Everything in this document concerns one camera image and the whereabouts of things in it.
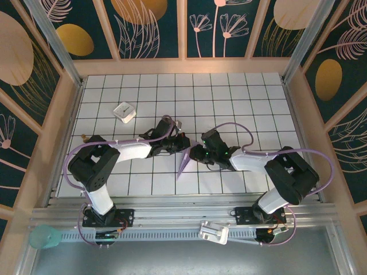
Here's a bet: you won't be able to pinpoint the wall panel with gold oval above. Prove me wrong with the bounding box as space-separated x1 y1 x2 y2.
38 0 120 61

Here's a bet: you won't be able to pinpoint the grey metal sheet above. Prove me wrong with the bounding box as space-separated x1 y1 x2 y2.
17 225 353 275

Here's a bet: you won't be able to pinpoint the white plastic bracket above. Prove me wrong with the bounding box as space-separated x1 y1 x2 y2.
198 220 230 245

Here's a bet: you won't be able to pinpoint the aluminium side rail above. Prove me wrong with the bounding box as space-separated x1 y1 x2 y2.
282 76 327 203
42 80 87 207

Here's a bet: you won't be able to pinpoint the wall panel fern gold oval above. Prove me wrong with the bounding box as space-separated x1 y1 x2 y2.
299 0 367 125

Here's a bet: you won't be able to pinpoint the black controller board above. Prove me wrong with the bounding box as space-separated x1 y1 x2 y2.
94 231 120 241
256 227 290 244

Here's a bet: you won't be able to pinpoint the aluminium frame post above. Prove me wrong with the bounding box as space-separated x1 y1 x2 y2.
280 0 337 84
22 0 87 87

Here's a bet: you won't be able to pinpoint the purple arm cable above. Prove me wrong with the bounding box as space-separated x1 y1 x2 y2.
210 122 335 248
65 114 178 248

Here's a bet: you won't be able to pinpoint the teal plastic cup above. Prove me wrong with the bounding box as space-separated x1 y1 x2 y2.
28 224 61 250

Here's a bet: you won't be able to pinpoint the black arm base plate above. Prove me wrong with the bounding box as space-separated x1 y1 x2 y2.
234 206 286 226
82 208 135 227

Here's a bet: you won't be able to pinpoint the white square alarm clock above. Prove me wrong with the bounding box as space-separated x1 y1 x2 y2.
113 101 136 124

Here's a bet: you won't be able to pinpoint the grey slotted cable duct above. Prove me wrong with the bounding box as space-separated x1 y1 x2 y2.
58 227 259 245

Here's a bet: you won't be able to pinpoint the wall panel with pink flowers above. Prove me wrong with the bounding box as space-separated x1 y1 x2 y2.
183 0 266 60

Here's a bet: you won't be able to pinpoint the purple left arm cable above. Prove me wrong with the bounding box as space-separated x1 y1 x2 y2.
65 114 178 248

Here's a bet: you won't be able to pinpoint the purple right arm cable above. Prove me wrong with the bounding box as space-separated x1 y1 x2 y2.
210 122 335 248

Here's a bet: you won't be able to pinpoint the wall panel pink leaf outlines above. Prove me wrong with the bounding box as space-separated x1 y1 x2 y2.
325 103 367 206

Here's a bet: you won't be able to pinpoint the wall panel large beige disc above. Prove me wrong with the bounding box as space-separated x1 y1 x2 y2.
0 0 64 130

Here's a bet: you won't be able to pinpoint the wall panel single pink flower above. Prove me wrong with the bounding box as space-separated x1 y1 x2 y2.
0 85 44 211

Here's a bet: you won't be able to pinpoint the wall panel beige circle grass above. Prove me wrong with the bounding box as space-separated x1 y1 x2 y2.
251 0 327 60

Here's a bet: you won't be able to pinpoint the aluminium front rail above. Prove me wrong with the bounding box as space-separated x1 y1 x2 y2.
27 192 341 231

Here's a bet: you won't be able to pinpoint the wall panel leaves orange circle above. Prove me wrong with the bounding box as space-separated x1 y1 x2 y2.
101 0 184 61

